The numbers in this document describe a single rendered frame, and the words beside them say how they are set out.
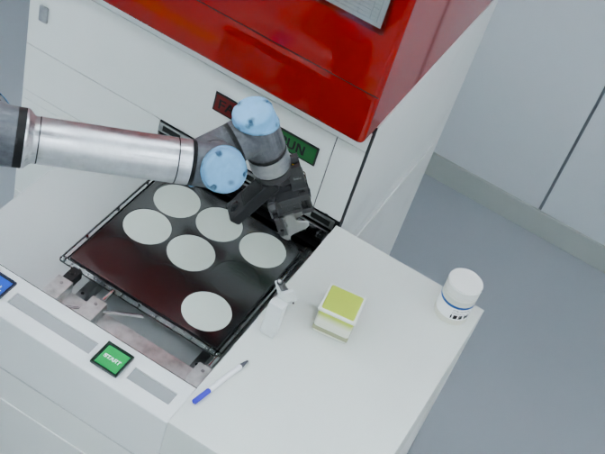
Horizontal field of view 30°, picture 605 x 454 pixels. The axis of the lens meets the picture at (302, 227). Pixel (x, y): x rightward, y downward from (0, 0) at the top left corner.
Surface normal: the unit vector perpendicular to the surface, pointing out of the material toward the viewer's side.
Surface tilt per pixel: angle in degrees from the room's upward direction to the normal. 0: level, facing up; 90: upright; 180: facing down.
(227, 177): 56
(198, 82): 90
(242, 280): 0
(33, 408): 90
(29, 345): 90
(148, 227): 0
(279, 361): 0
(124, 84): 90
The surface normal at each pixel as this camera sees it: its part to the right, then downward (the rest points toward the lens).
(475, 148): -0.48, 0.54
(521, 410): 0.23, -0.69
